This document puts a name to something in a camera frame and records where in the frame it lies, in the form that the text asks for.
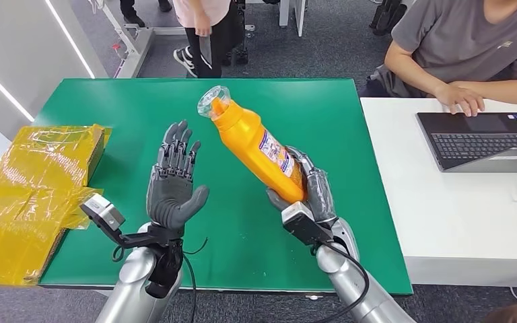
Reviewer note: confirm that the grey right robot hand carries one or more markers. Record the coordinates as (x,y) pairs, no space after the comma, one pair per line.
(321,196)

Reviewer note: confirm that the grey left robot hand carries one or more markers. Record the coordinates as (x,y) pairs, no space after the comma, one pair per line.
(171,196)

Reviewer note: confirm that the orange bottle with clear cap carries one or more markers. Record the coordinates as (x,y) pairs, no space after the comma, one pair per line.
(249,138)

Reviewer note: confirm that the seated person's right forearm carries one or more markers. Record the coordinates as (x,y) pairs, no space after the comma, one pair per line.
(412,73)

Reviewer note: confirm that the seated person's left forearm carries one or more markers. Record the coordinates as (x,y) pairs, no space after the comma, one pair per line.
(499,91)

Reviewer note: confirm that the green table mat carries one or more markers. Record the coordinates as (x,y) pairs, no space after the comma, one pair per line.
(240,249)

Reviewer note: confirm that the white desk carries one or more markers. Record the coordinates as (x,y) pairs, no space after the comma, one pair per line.
(441,200)

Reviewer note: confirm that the walking person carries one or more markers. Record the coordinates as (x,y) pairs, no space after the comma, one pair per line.
(205,49)

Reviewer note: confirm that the yellow film wrapped cardboard box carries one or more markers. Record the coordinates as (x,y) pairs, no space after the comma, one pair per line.
(17,200)

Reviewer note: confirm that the black robot leg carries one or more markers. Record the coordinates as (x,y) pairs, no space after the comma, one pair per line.
(242,55)

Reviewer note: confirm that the dark grey laptop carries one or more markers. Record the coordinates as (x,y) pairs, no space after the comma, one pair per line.
(477,142)

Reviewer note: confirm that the seated person's right hand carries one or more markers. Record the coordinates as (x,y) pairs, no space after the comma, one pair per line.
(459,98)

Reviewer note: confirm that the white desk leg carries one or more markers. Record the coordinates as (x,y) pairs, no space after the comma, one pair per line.
(298,15)

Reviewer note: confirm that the black object on floor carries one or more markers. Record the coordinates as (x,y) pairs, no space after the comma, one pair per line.
(385,18)

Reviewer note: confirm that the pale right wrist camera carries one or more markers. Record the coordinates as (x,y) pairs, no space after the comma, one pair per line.
(301,223)

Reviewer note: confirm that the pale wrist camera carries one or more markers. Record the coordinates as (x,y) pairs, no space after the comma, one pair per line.
(102,211)
(301,223)

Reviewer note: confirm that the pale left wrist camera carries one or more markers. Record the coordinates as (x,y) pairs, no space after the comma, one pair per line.
(102,211)

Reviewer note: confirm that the white metal stand frame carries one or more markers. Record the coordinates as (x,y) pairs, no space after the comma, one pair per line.
(136,44)

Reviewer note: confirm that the white wall light strip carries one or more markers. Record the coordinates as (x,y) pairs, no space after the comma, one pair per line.
(4,91)
(69,40)

